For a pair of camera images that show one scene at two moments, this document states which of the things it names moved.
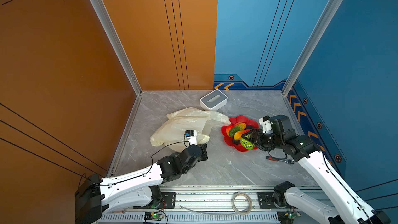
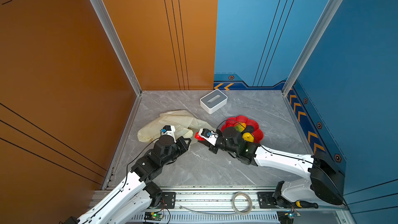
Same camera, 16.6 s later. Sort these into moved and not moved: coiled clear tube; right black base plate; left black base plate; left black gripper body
Moved: left black gripper body
Not moved: left black base plate; right black base plate; coiled clear tube
